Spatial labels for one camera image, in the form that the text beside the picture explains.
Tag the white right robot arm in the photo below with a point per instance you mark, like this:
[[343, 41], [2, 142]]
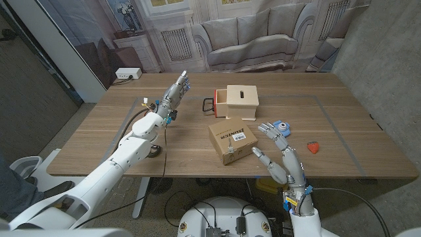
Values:
[[306, 220]]

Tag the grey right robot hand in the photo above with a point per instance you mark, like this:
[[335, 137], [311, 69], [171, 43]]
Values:
[[292, 168]]

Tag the white table leg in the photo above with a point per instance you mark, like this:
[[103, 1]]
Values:
[[141, 197]]

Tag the red toy strawberry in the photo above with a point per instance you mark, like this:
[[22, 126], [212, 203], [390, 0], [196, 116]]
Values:
[[313, 147]]

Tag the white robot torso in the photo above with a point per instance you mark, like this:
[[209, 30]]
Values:
[[223, 210]]

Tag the brown cardboard package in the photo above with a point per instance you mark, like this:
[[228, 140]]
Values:
[[227, 131]]

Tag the blue toy camera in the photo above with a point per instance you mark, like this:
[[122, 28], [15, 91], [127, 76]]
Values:
[[283, 126]]

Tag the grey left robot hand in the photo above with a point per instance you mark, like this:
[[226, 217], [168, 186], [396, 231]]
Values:
[[172, 97]]

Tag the printed living room backdrop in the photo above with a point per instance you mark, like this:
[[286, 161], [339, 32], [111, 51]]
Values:
[[230, 36]]

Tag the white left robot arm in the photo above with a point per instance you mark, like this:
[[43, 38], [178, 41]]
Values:
[[128, 158]]

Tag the white power strip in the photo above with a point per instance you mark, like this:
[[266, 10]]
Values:
[[128, 72]]

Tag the black round floor object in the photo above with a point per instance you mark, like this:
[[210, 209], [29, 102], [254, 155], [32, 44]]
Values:
[[161, 186]]

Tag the wooden box with slot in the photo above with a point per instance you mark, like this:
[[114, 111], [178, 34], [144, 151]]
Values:
[[243, 98]]

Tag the person leg in jeans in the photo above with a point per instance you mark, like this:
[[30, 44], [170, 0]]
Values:
[[16, 191]]

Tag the dark shoe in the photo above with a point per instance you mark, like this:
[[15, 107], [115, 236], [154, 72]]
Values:
[[59, 189]]

